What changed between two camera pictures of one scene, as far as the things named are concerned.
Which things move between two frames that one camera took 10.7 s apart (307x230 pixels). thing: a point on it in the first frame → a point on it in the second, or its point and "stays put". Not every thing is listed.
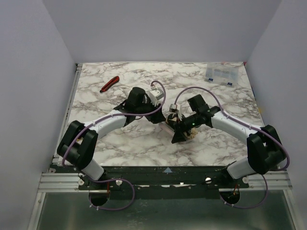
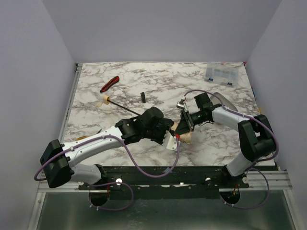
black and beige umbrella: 171,120 → 185,136
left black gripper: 155,115 → 164,128
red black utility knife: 110,83 stays put
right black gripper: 178,129 stays put
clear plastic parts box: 224,73 stays put
